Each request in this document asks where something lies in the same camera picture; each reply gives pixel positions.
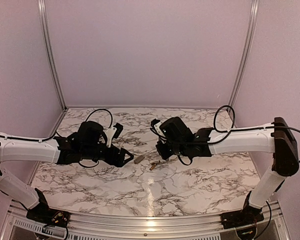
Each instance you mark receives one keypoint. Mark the left aluminium frame post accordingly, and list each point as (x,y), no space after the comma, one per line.
(42,10)

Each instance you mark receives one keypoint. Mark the front aluminium rail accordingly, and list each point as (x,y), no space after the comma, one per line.
(88,226)

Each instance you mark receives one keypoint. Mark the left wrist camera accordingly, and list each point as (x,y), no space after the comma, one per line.
(113,133)

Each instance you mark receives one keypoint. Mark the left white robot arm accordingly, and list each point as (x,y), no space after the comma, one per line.
(90,142)

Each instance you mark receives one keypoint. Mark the aluminium frame post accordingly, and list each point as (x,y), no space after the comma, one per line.
(248,42)
(42,10)

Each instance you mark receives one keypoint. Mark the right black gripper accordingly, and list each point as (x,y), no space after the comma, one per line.
(164,154)

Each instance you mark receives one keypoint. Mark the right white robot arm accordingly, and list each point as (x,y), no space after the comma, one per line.
(176,139)

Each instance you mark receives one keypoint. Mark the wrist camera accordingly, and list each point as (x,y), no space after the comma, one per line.
(155,124)
(113,133)

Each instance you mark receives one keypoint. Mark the right aluminium frame post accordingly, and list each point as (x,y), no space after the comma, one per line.
(248,42)

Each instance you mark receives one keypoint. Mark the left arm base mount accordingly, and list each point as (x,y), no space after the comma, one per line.
(42,213)

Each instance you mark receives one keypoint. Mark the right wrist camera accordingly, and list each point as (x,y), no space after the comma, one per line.
(155,124)

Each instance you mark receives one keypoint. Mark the grey battery cover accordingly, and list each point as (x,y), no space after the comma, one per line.
(138,159)

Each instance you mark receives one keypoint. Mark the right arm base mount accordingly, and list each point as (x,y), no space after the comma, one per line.
(238,218)

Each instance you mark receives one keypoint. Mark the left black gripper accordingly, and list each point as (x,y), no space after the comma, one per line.
(119,162)

